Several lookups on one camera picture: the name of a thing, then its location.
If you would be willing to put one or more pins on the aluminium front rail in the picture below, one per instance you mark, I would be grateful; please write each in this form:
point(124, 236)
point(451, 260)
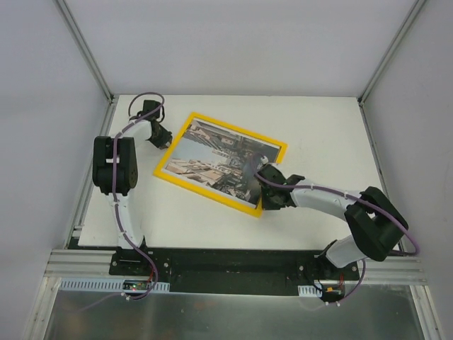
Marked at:
point(95, 264)

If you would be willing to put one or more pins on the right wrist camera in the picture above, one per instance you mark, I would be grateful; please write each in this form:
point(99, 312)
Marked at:
point(262, 160)

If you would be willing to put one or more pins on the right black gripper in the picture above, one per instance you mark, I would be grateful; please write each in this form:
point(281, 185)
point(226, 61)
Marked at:
point(267, 182)

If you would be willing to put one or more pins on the right aluminium corner post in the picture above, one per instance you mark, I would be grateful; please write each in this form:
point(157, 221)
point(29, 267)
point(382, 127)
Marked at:
point(408, 22)

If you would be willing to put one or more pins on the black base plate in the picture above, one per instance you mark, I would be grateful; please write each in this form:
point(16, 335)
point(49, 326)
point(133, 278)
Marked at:
point(230, 271)

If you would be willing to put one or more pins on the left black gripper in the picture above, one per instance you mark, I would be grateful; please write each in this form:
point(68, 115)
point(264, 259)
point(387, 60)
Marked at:
point(161, 137)

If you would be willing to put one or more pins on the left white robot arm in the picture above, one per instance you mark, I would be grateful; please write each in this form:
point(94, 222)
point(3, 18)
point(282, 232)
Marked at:
point(115, 168)

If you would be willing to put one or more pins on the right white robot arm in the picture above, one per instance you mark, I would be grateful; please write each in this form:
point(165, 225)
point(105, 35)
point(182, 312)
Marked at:
point(375, 225)

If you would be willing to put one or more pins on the left aluminium corner post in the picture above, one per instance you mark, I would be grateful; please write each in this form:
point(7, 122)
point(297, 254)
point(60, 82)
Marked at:
point(85, 51)

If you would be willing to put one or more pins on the white cable duct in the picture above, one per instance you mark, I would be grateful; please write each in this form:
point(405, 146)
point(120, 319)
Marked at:
point(309, 291)
point(112, 285)

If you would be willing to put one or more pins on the street photo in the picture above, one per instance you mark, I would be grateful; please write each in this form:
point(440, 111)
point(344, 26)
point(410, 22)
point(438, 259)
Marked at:
point(219, 159)

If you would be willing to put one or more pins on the yellow wooden picture frame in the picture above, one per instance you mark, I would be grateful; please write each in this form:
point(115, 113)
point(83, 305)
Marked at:
point(166, 173)

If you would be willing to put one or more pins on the aluminium corner post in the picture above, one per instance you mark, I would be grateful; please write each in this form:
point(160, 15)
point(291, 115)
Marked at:
point(408, 22)
point(85, 51)

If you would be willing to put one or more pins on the right white cable duct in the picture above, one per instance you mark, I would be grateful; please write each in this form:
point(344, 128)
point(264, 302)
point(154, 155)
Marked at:
point(309, 291)

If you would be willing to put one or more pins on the left white cable duct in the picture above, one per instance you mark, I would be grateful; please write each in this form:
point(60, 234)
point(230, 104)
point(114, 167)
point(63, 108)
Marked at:
point(112, 285)

